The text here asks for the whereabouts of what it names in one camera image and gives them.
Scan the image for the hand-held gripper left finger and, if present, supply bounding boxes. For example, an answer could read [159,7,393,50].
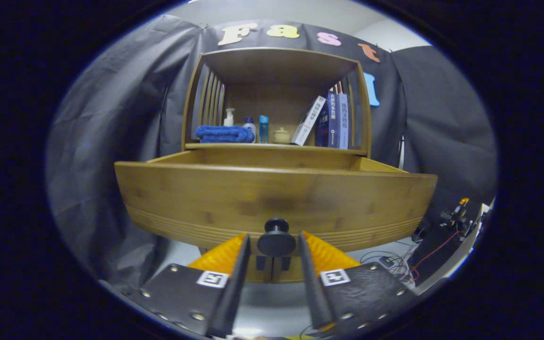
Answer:
[126,233,252,338]

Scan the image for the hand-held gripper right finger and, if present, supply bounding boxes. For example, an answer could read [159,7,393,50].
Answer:
[298,230,417,331]

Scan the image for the wooden drawer with black knob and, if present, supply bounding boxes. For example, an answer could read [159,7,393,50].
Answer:
[114,149,439,258]

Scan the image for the wooden cabinet door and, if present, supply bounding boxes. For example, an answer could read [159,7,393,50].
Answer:
[245,255,272,284]
[272,255,306,284]

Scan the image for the wooden countertop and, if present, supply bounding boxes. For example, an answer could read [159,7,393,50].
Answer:
[183,140,368,156]

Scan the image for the wooden cabinet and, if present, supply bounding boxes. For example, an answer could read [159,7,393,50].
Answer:
[181,47,373,284]

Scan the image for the black side table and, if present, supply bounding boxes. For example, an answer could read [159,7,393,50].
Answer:
[411,201,485,289]

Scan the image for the blue folded towel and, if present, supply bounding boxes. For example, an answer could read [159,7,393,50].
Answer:
[195,125,255,144]

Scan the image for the orange and black gripper device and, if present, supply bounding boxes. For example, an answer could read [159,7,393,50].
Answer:
[440,197,473,230]

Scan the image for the white book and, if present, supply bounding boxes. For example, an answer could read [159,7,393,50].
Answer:
[291,95,327,146]

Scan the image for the pale blue book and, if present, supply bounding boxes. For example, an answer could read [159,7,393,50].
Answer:
[337,93,349,150]

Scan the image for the dark blue book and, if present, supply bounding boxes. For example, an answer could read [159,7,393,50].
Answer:
[315,91,340,148]

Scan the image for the black backdrop cloth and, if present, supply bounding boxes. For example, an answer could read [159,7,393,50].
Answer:
[45,14,498,284]

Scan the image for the tangled floor cables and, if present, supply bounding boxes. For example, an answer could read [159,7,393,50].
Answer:
[359,238,419,281]

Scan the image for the red cable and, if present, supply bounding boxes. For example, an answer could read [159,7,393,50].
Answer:
[411,230,461,281]

